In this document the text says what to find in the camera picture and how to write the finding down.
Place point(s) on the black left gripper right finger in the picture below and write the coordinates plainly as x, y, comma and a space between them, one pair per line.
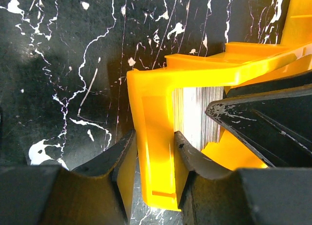
209, 194

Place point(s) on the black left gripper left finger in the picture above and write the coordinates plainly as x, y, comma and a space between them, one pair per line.
98, 192

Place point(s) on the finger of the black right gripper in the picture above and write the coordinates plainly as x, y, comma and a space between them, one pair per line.
276, 125
278, 84

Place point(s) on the small orange card bin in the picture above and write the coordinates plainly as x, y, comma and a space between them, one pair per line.
150, 97

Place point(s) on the black marble pattern mat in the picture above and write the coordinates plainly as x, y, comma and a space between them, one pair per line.
63, 65

